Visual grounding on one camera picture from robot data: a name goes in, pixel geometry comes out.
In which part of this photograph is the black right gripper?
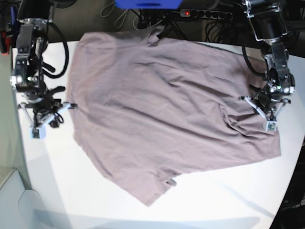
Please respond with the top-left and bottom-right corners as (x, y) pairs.
(26, 85), (66, 128)

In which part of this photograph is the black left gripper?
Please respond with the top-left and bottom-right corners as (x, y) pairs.
(249, 84), (285, 112)

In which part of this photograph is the mauve pink t-shirt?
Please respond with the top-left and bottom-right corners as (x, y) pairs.
(67, 26), (281, 206)

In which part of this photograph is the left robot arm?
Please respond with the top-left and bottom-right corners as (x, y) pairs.
(242, 0), (295, 113)

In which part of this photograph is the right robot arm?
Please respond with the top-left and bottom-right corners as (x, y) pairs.
(11, 0), (69, 128)

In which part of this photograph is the red and black clamp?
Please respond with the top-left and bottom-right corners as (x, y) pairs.
(0, 30), (12, 55)

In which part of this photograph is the black power strip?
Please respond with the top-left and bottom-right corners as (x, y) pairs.
(179, 9), (233, 21)

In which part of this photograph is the blue plastic box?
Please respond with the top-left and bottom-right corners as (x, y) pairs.
(115, 0), (182, 9)

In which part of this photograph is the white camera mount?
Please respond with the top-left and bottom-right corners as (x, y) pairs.
(18, 102), (77, 139)
(238, 96), (291, 131)

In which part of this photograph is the blue clamp handle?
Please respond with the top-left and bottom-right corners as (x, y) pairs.
(10, 6), (18, 33)

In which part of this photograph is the white coiled cable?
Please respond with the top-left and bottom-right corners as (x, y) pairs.
(101, 4), (131, 30)

